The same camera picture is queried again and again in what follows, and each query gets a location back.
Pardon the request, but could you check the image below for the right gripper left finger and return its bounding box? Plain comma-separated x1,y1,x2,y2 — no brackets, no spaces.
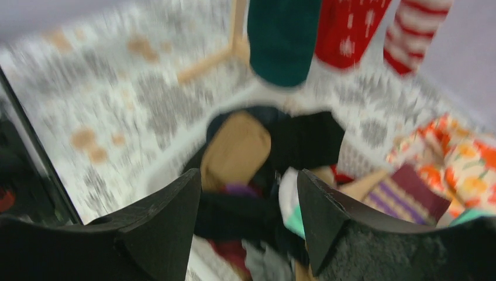
86,169,201,280

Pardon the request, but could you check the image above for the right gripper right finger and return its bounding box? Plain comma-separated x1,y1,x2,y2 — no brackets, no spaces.
297,170,495,281

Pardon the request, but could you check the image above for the red bear christmas sock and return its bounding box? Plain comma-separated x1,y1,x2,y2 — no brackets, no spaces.
315,0,391,70

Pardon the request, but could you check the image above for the dark green sock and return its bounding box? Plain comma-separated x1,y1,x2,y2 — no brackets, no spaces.
247,0,322,87

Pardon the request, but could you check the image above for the red white striped sock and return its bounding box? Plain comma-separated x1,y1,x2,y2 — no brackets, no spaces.
383,0,453,76

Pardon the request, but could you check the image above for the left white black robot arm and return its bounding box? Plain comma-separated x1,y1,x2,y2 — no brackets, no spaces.
1,72,82,225

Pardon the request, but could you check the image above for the grey sock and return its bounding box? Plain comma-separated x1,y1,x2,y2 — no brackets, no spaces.
242,240,295,281

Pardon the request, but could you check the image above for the purple striped sock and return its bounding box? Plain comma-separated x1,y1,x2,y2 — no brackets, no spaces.
361,165,451,225

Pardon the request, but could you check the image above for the black sock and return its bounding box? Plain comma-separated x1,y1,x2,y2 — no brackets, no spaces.
267,111,345,173

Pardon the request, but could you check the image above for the white laundry basket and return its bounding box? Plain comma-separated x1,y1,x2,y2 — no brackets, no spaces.
139,89,392,281

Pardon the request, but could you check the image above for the tan brown sock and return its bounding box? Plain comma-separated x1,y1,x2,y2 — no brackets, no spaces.
200,111,271,192

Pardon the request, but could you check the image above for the orange floral cloth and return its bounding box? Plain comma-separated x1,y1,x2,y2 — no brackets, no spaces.
386,114,495,217

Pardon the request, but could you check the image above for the wooden clothes rack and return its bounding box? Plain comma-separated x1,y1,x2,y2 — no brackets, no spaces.
177,0,250,84

